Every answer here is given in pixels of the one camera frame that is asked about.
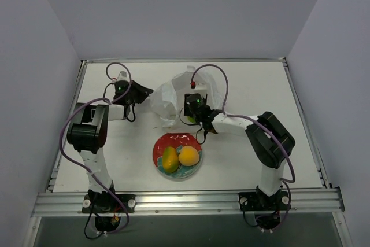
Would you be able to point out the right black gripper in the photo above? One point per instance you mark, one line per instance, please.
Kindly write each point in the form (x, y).
(195, 113)

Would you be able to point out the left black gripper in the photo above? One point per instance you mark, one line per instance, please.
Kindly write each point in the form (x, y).
(139, 92)

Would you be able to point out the green fake fruit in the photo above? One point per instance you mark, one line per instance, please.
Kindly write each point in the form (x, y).
(191, 119)

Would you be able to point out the white plastic bag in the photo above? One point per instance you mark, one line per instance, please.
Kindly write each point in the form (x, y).
(167, 101)

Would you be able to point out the yellow fake fruit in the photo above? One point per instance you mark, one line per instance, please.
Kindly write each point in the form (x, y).
(188, 156)

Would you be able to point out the yellow green fake mango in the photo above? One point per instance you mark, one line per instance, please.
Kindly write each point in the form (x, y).
(170, 161)

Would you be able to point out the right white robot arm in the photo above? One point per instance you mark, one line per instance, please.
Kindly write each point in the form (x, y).
(270, 140)

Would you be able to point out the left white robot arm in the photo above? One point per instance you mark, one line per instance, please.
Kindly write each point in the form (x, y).
(88, 130)

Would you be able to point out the red plate blue flower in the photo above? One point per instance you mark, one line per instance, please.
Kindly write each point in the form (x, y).
(176, 140)

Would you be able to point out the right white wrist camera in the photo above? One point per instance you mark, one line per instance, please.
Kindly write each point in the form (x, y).
(198, 88)

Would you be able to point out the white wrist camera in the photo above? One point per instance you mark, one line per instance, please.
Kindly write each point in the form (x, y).
(123, 76)
(198, 88)

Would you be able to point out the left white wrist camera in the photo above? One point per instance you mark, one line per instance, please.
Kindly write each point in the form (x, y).
(123, 76)

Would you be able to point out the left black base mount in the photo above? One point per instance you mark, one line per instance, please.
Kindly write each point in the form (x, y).
(106, 209)

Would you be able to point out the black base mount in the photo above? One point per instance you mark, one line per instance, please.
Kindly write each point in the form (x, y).
(262, 211)
(106, 209)

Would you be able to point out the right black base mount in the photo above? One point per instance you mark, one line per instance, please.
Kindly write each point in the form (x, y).
(262, 211)

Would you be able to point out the aluminium front rail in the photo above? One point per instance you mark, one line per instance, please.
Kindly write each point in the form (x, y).
(187, 202)

